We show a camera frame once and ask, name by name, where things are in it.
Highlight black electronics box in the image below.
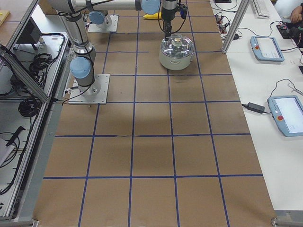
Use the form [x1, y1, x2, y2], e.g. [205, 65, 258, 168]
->
[276, 23, 296, 39]

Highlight small circuit board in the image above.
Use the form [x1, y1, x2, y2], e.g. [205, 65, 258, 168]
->
[214, 13, 223, 24]
[217, 23, 230, 34]

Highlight person hand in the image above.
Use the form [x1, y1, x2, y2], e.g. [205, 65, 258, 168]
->
[290, 6, 303, 24]

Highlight white keyboard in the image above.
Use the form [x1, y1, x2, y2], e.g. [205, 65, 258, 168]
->
[250, 0, 270, 19]

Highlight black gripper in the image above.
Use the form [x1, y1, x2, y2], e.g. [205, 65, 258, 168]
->
[161, 0, 178, 41]

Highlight brown cardboard mat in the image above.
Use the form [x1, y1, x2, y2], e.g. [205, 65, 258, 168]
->
[34, 0, 275, 227]

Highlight far teach pendant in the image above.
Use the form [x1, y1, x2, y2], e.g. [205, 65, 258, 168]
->
[250, 36, 285, 62]

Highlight teach pendant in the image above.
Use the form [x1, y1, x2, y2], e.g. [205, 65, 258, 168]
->
[250, 36, 285, 62]
[267, 95, 303, 137]

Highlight yellow corn cob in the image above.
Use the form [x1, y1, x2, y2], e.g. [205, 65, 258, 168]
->
[143, 12, 162, 20]

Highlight aluminium frame post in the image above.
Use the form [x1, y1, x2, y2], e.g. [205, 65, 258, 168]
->
[222, 0, 250, 53]

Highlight near teach pendant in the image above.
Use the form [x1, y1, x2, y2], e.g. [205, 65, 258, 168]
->
[267, 95, 303, 137]

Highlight cream cooking pot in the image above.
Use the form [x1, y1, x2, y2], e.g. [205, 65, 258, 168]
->
[159, 34, 196, 71]

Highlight black power adapter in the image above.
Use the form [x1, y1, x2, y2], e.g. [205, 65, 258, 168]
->
[246, 102, 265, 114]

